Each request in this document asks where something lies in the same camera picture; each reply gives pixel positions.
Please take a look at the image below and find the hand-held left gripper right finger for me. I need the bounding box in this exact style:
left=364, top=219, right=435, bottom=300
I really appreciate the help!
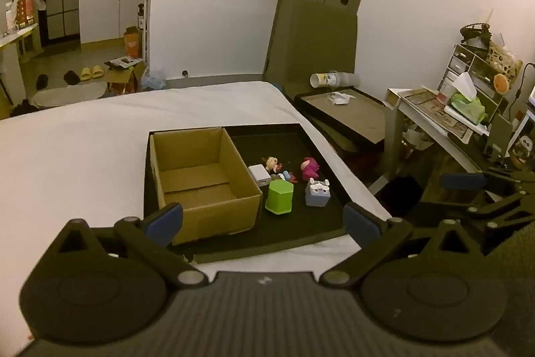
left=320, top=202, right=481, bottom=286

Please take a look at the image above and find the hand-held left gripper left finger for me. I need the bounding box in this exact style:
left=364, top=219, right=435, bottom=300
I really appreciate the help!
left=54, top=202, right=210, bottom=288

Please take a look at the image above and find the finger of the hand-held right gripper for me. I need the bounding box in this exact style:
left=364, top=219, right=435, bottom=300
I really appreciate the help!
left=440, top=168, right=535, bottom=191
left=419, top=190, right=535, bottom=231

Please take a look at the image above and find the blue-grey rabbit cube toy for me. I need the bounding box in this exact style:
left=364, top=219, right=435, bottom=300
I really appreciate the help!
left=305, top=178, right=332, bottom=208

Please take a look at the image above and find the black tray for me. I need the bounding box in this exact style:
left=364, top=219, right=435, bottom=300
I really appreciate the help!
left=143, top=123, right=356, bottom=263

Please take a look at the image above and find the pink figurine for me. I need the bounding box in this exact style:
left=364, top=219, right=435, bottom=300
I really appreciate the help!
left=300, top=157, right=322, bottom=182

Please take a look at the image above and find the green hexagonal box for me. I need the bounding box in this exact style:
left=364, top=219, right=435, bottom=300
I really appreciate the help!
left=265, top=180, right=294, bottom=214

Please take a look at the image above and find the white charger plug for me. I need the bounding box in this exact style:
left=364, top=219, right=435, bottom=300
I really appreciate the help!
left=248, top=165, right=272, bottom=188

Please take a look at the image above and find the brown-haired doll figurine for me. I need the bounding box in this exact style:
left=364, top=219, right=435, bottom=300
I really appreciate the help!
left=261, top=156, right=283, bottom=174

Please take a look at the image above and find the grey textured fabric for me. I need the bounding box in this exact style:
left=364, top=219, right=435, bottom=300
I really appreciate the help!
left=485, top=221, right=535, bottom=299

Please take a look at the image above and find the white desk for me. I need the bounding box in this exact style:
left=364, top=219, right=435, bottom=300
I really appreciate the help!
left=382, top=87, right=502, bottom=190

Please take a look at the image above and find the green tissue box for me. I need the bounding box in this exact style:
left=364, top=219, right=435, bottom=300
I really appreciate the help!
left=449, top=72, right=486, bottom=125

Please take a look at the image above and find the black framed board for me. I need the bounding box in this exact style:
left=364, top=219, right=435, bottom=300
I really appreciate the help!
left=294, top=87, right=387, bottom=153

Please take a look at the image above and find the grey desk organizer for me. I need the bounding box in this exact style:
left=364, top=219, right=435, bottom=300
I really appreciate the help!
left=439, top=42, right=519, bottom=119

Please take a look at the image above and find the woven basket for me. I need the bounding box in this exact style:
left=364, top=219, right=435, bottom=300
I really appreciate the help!
left=487, top=41, right=524, bottom=90

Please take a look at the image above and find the blue plastic bag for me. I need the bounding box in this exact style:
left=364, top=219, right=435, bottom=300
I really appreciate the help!
left=140, top=68, right=167, bottom=92

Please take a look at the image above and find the stack of paper cups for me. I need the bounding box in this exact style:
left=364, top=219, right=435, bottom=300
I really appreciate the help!
left=310, top=70, right=361, bottom=89

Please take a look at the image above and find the dark object on organizer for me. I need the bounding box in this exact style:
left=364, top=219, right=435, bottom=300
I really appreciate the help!
left=460, top=22, right=491, bottom=48

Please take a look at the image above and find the brown cardboard box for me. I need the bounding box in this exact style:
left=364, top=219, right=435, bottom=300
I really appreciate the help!
left=104, top=57, right=147, bottom=95

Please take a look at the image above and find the white floor mat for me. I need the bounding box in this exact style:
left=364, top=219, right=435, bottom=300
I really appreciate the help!
left=32, top=81, right=108, bottom=109

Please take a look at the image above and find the orange carton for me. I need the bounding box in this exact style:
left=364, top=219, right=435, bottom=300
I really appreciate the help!
left=124, top=26, right=143, bottom=59

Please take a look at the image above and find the large cardboard panel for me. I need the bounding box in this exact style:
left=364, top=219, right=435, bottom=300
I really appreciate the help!
left=267, top=0, right=359, bottom=90

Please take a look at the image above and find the white kitchen cabinet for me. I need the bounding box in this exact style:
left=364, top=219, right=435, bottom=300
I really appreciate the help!
left=79, top=0, right=151, bottom=45

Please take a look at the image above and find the table with yellow leg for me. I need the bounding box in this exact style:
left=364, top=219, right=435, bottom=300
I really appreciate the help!
left=0, top=24, right=39, bottom=61

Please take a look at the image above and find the red box in plastic bag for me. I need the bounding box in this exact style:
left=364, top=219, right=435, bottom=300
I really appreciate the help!
left=6, top=0, right=46, bottom=32

